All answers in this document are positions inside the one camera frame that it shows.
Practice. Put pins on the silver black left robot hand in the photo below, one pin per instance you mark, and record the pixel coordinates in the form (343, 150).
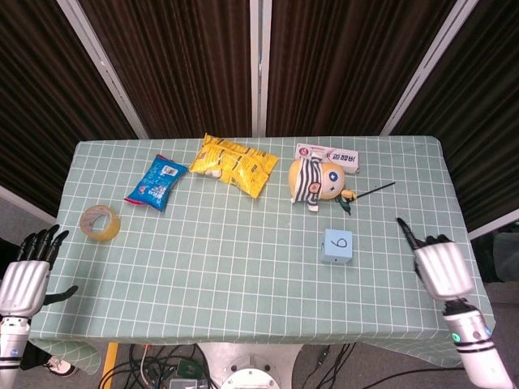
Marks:
(22, 287)

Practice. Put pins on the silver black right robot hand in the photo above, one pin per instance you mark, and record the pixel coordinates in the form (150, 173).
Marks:
(444, 271)

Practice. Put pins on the light blue number cube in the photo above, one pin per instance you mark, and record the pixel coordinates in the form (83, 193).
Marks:
(338, 245)

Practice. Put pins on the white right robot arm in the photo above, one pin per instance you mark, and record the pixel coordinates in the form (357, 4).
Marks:
(474, 344)

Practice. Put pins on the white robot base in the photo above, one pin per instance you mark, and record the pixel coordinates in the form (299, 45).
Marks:
(249, 364)

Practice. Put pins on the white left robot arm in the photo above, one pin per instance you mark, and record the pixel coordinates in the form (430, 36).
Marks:
(12, 352)

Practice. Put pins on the green checkered tablecloth table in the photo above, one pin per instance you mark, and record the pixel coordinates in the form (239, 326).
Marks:
(223, 263)

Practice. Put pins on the white black shoe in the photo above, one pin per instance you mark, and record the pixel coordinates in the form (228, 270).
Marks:
(61, 366)

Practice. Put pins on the clear packing tape roll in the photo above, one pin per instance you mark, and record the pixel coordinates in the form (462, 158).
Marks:
(109, 232)

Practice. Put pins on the yellow strip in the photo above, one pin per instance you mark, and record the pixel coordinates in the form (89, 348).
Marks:
(110, 358)

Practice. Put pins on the black stick with green ornament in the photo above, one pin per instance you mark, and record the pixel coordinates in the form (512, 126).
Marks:
(346, 200)

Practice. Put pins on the white toothpaste box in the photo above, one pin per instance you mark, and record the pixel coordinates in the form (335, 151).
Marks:
(340, 156)

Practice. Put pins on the yellow plush toy striped shirt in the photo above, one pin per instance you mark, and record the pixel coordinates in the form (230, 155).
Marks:
(314, 180)

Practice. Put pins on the blue snack bag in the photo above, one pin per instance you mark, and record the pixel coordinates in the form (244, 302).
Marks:
(156, 182)

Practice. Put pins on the green circuit board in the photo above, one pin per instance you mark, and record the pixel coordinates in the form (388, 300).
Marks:
(187, 369)

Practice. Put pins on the yellow snack bag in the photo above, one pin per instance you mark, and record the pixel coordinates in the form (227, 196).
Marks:
(235, 164)

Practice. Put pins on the white partition post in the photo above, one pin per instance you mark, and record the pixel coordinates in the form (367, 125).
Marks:
(425, 69)
(105, 69)
(260, 65)

